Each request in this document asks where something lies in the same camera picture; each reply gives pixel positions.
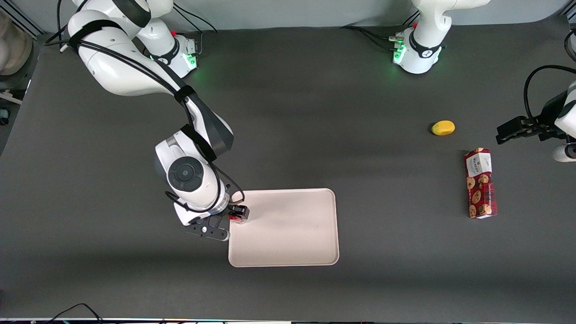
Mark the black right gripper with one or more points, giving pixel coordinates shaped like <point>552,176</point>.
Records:
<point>236,210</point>

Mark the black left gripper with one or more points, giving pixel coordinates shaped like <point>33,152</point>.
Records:
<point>547,118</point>

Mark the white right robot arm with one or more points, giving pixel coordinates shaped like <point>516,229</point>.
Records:
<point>189,175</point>

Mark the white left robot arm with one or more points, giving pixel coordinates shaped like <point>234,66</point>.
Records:
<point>425,45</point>

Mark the beige rectangular tray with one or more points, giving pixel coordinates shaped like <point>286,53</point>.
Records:
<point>288,229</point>

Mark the red cookie box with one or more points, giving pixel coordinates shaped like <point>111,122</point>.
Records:
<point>480,189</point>

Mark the yellow mango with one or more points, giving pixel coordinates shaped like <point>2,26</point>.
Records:
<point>443,128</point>

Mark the dark grey table mat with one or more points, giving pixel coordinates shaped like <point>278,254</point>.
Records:
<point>135,270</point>

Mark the small teal object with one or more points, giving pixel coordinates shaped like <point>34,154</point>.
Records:
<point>3,117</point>

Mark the beige wooden stick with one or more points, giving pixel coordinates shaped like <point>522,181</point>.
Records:
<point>11,98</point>

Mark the beige round stool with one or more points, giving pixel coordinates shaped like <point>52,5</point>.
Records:
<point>15,45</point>

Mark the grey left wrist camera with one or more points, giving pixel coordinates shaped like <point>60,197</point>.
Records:
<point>562,154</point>

